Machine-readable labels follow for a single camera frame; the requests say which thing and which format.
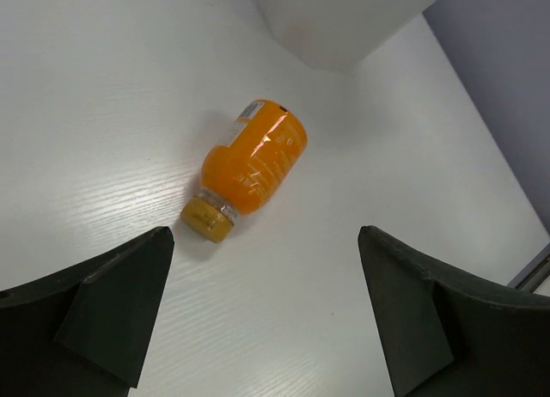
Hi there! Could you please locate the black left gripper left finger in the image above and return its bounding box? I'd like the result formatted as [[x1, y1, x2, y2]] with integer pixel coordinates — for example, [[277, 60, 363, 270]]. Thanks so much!
[[1, 227, 174, 396]]

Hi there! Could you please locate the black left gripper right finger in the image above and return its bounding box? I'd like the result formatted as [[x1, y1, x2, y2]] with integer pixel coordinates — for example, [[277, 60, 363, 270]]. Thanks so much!
[[358, 226, 549, 396]]

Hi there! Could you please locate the white octagonal bin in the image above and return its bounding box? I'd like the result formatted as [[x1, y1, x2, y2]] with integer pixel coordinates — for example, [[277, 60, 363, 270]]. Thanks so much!
[[253, 0, 436, 71]]

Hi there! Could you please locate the aluminium rail right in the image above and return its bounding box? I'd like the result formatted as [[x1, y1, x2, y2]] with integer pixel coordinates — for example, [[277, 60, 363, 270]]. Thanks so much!
[[507, 245, 550, 293]]

